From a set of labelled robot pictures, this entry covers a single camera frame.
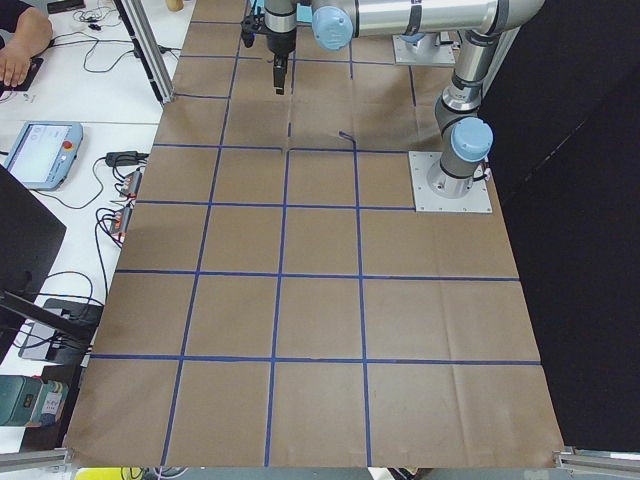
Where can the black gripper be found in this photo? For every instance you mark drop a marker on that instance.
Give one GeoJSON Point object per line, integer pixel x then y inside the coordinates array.
{"type": "Point", "coordinates": [279, 43]}

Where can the green device box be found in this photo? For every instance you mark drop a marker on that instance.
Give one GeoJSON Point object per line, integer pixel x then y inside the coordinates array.
{"type": "Point", "coordinates": [31, 402]}

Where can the grey usb hub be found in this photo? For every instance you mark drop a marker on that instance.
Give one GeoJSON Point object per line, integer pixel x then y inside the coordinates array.
{"type": "Point", "coordinates": [39, 343]}

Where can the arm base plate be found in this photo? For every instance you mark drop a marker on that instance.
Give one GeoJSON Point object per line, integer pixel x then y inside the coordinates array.
{"type": "Point", "coordinates": [436, 192]}
{"type": "Point", "coordinates": [432, 49]}

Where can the aluminium frame post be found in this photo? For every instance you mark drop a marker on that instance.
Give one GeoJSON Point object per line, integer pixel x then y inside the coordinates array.
{"type": "Point", "coordinates": [145, 45]}

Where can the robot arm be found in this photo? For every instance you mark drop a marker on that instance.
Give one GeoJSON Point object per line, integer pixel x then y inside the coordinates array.
{"type": "Point", "coordinates": [461, 35]}

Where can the black monitor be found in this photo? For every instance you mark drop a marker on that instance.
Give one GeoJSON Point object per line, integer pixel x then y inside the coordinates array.
{"type": "Point", "coordinates": [31, 237]}

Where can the teach pendant upper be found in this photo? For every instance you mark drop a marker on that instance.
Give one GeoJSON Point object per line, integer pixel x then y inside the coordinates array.
{"type": "Point", "coordinates": [44, 152]}

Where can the black control box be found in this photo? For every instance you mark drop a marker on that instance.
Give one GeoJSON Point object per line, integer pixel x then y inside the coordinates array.
{"type": "Point", "coordinates": [36, 64]}

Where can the person hand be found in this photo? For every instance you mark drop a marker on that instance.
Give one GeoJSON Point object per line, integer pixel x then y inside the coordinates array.
{"type": "Point", "coordinates": [15, 64]}

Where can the person forearm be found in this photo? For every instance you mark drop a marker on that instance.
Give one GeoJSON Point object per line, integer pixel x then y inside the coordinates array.
{"type": "Point", "coordinates": [32, 33]}

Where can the orange adapter lower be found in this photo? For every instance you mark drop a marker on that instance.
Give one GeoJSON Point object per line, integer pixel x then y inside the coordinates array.
{"type": "Point", "coordinates": [120, 222]}

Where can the black power adapter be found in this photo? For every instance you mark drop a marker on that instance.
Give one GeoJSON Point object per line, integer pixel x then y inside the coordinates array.
{"type": "Point", "coordinates": [122, 158]}

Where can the orange adapter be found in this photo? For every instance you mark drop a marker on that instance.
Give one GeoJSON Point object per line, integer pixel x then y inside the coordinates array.
{"type": "Point", "coordinates": [131, 184]}
{"type": "Point", "coordinates": [120, 222]}

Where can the orange adapter upper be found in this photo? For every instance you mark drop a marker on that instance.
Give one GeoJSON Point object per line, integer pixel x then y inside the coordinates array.
{"type": "Point", "coordinates": [131, 184]}

